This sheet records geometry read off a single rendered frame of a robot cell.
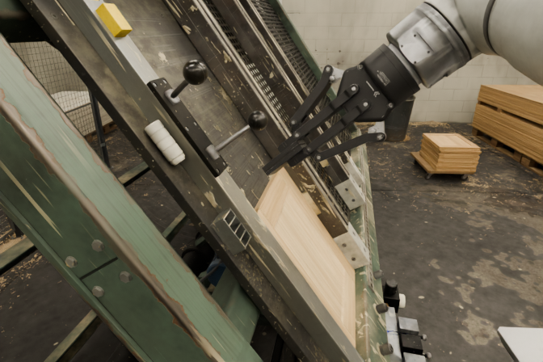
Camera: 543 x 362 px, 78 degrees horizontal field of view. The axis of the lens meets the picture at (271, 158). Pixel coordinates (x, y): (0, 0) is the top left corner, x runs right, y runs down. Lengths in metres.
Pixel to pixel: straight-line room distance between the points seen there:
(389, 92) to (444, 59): 0.07
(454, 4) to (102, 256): 0.48
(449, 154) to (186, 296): 3.76
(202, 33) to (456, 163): 3.54
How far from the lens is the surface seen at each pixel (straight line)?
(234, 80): 0.94
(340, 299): 0.94
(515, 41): 0.36
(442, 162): 4.06
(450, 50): 0.44
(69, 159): 0.43
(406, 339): 1.15
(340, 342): 0.80
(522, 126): 5.18
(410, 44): 0.43
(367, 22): 6.08
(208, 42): 0.95
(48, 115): 0.45
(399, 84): 0.44
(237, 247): 0.62
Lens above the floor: 1.59
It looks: 21 degrees down
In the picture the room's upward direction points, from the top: straight up
